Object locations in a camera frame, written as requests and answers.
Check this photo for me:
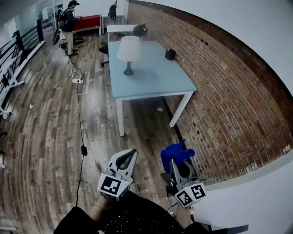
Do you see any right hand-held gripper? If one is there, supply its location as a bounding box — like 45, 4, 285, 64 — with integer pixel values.
160, 158, 207, 208

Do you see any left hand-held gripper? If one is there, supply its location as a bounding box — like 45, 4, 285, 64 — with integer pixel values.
97, 149, 139, 202

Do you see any blue cloth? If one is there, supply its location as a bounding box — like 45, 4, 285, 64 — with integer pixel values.
160, 139, 196, 174

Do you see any white table lamp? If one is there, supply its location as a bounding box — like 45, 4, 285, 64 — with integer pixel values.
117, 35, 141, 77

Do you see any person's left forearm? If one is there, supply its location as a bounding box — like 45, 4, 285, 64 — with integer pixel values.
87, 196, 113, 221

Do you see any person's right forearm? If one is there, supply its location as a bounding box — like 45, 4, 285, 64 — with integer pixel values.
174, 203, 192, 229

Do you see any person's black dotted top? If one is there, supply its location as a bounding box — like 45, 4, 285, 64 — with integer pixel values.
53, 190, 206, 234

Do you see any white table with dark edge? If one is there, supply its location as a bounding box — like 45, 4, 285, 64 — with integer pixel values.
190, 157, 293, 234

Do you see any light blue table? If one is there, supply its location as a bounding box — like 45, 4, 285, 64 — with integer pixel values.
107, 40, 198, 137

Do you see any small black box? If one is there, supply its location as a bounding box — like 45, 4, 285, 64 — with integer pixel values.
164, 48, 177, 61

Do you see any red cabinet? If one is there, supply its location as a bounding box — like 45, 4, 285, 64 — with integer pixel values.
73, 14, 102, 36

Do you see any black railing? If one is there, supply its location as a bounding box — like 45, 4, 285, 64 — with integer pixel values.
0, 19, 45, 92

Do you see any tangle of black cables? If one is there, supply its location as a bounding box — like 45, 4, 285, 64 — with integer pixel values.
58, 37, 87, 49

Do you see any white metal frame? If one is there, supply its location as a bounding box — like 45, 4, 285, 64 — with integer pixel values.
0, 58, 25, 120

